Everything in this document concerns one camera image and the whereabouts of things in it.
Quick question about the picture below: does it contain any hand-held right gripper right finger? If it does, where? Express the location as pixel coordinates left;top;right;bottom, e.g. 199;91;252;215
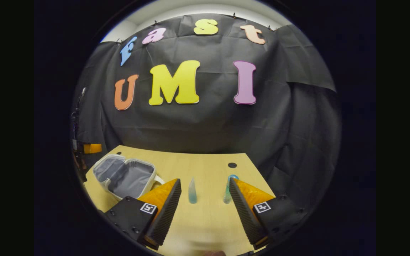
229;178;309;251

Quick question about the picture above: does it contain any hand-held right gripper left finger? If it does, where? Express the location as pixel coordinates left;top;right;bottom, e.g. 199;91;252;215
104;178;182;251

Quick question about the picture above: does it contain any blue cosmetic bottle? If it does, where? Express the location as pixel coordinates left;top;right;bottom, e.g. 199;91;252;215
223;174;240;204

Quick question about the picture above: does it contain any translucent blue cosmetic tube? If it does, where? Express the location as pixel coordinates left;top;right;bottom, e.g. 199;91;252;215
188;177;198;204

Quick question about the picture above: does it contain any small white suitcase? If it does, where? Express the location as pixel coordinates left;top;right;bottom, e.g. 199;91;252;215
92;154;165;201

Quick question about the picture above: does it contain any dark stand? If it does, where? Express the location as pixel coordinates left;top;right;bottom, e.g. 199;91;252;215
71;87;86;139

